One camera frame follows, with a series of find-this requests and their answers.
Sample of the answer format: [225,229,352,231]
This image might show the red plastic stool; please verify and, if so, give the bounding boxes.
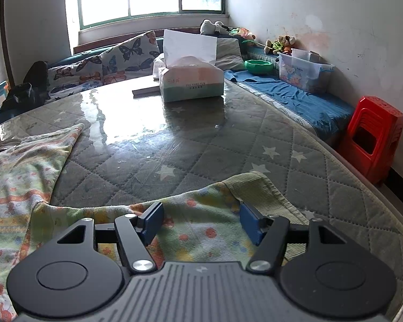
[338,96,403,185]

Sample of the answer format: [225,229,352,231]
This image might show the blue bench cover cloth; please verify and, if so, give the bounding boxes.
[224,70,354,142]

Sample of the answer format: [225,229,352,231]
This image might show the grey flat book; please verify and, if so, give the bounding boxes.
[132,86,160,97]

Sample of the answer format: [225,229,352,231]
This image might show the green plastic bowl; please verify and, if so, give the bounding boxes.
[244,60,274,76]

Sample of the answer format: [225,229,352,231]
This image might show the clear plastic storage box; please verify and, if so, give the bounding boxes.
[278,53,335,94]

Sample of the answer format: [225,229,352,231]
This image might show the butterfly pillow small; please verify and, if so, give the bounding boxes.
[47,55,103,94]

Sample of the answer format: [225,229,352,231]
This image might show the open tissue box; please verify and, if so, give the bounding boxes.
[159,29,224,103]

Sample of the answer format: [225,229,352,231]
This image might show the black bag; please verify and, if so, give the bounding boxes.
[0,61,49,124]

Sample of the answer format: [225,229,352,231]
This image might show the butterfly pillow large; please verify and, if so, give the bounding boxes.
[100,31,160,84]

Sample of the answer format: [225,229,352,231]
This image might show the grey cushion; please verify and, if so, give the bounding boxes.
[215,38,244,71]

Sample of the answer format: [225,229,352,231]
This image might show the colourful plush toys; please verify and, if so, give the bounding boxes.
[264,35,296,55]

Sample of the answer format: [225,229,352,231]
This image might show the white plush toy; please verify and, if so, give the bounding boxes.
[200,19,230,36]

